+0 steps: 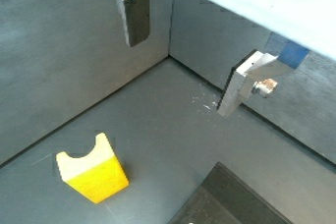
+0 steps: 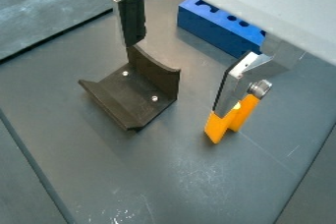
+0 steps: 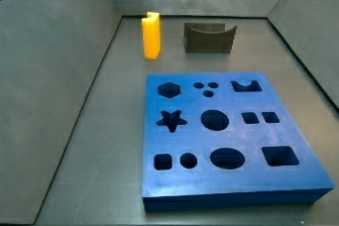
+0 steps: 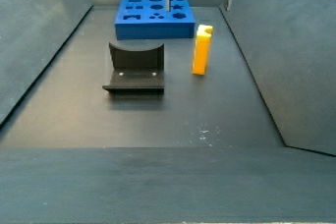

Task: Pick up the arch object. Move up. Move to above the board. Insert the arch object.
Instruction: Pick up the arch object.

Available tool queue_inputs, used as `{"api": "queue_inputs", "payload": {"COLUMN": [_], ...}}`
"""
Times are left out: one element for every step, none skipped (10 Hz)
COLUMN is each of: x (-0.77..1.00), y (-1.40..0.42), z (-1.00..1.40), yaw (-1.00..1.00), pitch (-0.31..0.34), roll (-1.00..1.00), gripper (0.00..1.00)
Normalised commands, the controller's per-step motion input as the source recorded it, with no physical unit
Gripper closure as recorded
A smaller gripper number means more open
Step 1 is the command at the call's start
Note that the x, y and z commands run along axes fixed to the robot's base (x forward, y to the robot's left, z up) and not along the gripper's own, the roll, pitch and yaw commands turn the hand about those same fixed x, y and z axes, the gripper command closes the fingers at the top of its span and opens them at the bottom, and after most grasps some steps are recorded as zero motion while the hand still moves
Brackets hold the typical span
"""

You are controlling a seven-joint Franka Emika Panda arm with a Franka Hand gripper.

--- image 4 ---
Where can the blue foam shape board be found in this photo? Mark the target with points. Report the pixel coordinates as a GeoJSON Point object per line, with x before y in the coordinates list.
{"type": "Point", "coordinates": [143, 19]}

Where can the black curved holder stand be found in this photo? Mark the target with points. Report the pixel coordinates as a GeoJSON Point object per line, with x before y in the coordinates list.
{"type": "Point", "coordinates": [137, 69]}

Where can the yellow arch block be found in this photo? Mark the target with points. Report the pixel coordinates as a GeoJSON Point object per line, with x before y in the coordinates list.
{"type": "Point", "coordinates": [201, 49]}

